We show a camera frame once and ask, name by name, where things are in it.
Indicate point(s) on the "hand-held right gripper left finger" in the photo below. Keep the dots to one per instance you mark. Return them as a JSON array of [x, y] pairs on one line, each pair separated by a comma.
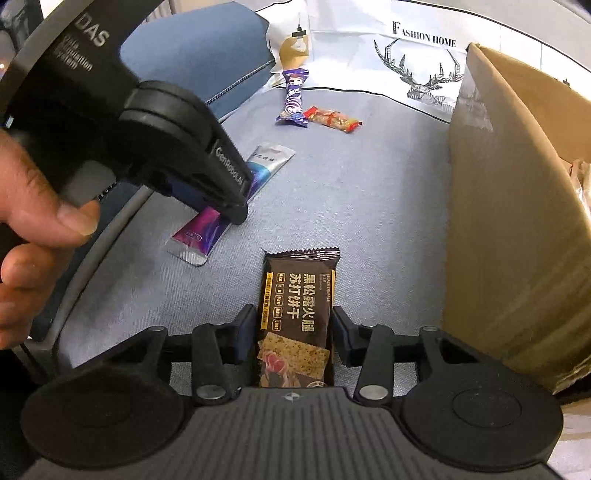
[[245, 333]]

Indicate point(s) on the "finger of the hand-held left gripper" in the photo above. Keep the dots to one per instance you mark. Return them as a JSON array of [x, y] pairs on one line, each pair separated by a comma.
[[221, 170]]

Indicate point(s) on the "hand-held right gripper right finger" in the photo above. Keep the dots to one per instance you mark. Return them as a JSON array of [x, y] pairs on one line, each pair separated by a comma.
[[342, 337]]

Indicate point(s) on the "dark brown cracker packet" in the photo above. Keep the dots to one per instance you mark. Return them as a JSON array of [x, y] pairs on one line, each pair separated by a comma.
[[295, 295]]

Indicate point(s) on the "silver purple sachet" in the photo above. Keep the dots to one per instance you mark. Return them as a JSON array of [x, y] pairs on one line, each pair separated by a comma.
[[198, 236]]

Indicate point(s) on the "cardboard box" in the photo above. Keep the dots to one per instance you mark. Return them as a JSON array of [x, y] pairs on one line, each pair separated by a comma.
[[498, 230]]

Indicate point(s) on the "person's left hand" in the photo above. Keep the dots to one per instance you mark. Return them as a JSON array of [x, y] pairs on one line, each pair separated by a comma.
[[32, 258]]

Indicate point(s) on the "purple snack bar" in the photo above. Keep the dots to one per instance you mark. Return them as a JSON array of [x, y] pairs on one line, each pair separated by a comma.
[[293, 97]]

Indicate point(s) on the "blue cushion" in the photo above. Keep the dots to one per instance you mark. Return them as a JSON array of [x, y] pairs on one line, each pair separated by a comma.
[[198, 50]]

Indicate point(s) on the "red gold candy bar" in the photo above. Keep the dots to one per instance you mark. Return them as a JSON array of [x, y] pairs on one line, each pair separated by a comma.
[[332, 119]]

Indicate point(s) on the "grey sofa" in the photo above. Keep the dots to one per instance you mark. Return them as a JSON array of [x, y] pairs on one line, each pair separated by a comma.
[[369, 207]]

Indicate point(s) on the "white deer print cushion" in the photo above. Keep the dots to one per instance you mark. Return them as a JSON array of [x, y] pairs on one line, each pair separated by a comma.
[[351, 50]]

